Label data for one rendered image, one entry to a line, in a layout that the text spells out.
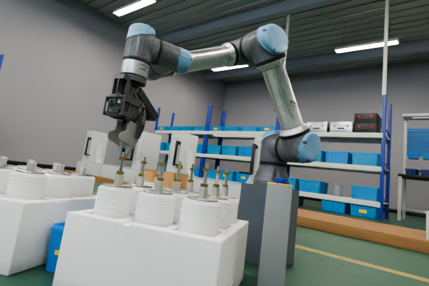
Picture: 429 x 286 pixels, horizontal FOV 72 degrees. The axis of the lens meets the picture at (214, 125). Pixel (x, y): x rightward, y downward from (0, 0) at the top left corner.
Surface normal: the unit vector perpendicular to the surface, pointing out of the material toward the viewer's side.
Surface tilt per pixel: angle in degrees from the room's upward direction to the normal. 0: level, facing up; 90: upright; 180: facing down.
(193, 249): 90
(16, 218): 90
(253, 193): 90
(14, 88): 90
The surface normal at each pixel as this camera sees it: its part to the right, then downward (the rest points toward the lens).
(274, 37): 0.50, -0.19
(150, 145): 0.78, 0.00
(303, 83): -0.61, -0.22
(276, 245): -0.26, -0.20
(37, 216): 0.97, 0.09
